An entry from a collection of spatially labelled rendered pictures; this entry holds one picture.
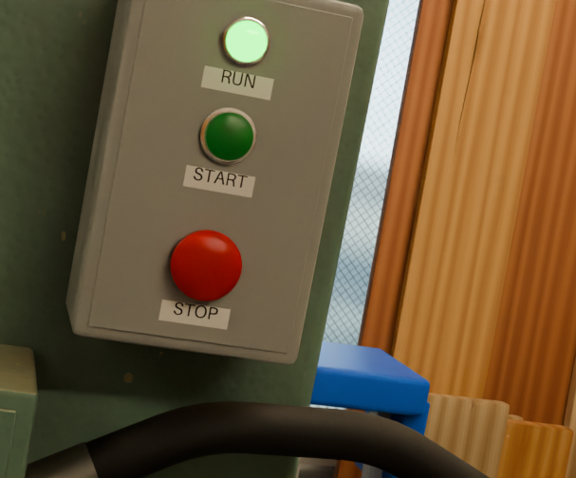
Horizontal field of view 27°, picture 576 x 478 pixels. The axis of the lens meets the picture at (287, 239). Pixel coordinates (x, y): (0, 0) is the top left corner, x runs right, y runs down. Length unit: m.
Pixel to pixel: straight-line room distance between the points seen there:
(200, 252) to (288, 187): 0.05
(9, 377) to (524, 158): 1.59
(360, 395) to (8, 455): 0.89
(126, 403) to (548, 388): 1.62
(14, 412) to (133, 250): 0.08
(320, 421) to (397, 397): 0.82
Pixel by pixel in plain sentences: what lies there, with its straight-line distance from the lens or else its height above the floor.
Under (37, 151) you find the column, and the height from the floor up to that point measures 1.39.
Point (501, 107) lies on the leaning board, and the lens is 2.01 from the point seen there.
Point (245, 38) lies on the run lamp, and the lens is 0.50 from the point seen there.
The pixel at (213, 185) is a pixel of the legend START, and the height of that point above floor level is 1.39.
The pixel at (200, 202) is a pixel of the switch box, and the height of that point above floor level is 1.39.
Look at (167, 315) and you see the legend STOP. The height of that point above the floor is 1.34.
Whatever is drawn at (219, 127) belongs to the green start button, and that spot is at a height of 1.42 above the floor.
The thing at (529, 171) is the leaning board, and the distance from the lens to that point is 2.08.
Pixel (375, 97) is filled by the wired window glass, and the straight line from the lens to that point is 2.15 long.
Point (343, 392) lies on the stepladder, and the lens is 1.35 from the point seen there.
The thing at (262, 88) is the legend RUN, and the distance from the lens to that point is 0.50.
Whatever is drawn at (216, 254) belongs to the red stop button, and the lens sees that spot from 0.50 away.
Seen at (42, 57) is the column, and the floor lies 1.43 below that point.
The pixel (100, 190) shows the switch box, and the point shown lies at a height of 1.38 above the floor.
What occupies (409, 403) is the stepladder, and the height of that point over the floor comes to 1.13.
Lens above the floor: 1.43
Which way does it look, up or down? 6 degrees down
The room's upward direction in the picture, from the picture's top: 11 degrees clockwise
